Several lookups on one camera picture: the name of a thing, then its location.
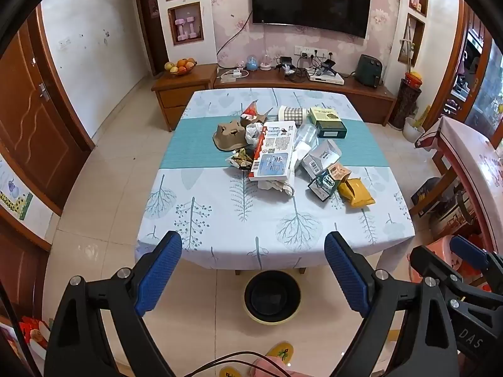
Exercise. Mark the person's leg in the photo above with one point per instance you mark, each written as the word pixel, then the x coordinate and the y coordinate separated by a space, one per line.
pixel 275 369

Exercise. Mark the clear plastic bottle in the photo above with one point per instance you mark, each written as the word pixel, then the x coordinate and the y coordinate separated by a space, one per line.
pixel 306 135

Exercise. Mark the side table with pink cloth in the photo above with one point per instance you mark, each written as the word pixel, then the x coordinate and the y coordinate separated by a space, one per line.
pixel 471 157

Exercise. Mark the black phone stand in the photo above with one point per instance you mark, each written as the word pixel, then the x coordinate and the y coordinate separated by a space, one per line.
pixel 328 66

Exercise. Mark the dark box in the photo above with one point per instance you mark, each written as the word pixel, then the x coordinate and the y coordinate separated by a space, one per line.
pixel 426 196

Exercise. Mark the white set-top box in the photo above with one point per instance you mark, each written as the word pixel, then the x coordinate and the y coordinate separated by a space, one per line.
pixel 328 79

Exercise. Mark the red snack bag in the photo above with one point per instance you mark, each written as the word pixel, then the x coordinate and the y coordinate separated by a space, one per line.
pixel 33 333

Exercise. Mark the pink dumbbell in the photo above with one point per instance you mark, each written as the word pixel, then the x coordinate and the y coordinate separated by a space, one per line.
pixel 191 26
pixel 180 29

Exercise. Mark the red and white box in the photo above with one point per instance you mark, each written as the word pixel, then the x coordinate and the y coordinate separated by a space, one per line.
pixel 275 153

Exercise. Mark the dark air fryer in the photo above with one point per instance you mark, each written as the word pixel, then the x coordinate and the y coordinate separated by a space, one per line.
pixel 369 70

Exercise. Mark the red snack wrapper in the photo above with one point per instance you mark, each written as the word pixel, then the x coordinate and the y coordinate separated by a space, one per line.
pixel 250 110

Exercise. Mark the yellow slipper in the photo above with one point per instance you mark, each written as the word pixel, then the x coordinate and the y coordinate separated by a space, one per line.
pixel 279 350
pixel 232 372

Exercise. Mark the black bin with yellow rim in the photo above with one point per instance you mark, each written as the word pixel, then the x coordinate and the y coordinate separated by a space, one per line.
pixel 272 298

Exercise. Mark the white bucket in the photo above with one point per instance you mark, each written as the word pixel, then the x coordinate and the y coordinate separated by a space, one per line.
pixel 412 131

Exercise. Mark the small wooden cabinet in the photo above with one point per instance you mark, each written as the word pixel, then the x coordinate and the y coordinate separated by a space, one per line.
pixel 173 98

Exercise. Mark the pink ornament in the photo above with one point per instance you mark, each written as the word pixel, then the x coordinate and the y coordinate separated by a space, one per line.
pixel 265 65

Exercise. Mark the red and yellow ornament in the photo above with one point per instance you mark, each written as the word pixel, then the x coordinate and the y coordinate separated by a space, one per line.
pixel 413 79

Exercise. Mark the white plastic bag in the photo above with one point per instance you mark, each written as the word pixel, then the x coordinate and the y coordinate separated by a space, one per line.
pixel 253 133

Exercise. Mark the small orange brown box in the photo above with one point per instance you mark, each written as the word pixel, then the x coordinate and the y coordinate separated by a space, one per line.
pixel 340 172

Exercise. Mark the wooden frame glass door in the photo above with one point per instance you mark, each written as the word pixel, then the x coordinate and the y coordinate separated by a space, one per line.
pixel 452 66

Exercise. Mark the white wall sockets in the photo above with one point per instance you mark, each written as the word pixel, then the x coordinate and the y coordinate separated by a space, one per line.
pixel 312 52

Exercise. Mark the small black device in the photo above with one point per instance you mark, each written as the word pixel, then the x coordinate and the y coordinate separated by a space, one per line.
pixel 285 63

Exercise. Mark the green cardboard box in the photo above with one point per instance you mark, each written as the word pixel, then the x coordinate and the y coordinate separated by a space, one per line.
pixel 328 123

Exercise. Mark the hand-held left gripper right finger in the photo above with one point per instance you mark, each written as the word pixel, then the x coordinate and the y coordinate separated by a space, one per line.
pixel 346 277

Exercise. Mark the dark wooden stand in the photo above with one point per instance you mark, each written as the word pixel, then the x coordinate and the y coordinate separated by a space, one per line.
pixel 404 104

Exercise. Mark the dark green packet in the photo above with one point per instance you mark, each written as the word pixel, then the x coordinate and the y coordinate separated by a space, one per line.
pixel 323 184

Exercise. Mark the pink plastic stool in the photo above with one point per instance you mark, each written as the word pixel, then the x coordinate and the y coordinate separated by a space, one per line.
pixel 436 251

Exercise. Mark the blue snow globe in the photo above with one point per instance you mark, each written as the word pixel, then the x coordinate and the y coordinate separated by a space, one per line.
pixel 252 64

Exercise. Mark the long wooden tv console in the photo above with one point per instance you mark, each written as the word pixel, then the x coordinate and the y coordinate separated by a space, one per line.
pixel 365 104

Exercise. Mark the white tissue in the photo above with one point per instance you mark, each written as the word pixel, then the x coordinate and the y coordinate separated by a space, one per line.
pixel 275 185

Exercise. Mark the brown wooden door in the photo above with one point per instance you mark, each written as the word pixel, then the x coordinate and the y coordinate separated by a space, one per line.
pixel 35 125

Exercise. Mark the black wall television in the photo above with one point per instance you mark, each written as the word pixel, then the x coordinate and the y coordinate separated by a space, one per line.
pixel 310 0

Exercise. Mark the brown pulp cup carrier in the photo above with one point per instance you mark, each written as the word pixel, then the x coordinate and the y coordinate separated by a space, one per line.
pixel 228 135

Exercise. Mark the checkered paper cup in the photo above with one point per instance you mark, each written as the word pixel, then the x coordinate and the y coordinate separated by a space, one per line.
pixel 292 114

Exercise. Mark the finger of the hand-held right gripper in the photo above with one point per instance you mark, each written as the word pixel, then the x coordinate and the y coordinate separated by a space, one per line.
pixel 430 263
pixel 467 251

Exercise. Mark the bowl of fruit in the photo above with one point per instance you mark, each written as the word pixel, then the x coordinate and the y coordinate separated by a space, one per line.
pixel 180 67

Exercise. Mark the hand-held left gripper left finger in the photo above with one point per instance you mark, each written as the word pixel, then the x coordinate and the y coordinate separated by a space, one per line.
pixel 157 275

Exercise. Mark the small white carton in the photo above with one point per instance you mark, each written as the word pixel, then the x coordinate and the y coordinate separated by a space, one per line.
pixel 320 157

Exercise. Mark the gold wrapper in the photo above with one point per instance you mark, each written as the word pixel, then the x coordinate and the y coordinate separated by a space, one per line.
pixel 240 159

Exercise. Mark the brown kraft paper box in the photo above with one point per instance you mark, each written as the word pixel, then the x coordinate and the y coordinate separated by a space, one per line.
pixel 264 119

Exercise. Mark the children's wall chart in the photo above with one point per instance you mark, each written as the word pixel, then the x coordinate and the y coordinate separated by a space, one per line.
pixel 19 200

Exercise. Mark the yellow packet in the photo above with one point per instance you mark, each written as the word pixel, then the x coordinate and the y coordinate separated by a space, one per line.
pixel 357 194

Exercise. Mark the white power strip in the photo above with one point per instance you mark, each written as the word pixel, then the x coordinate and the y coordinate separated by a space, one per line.
pixel 234 74

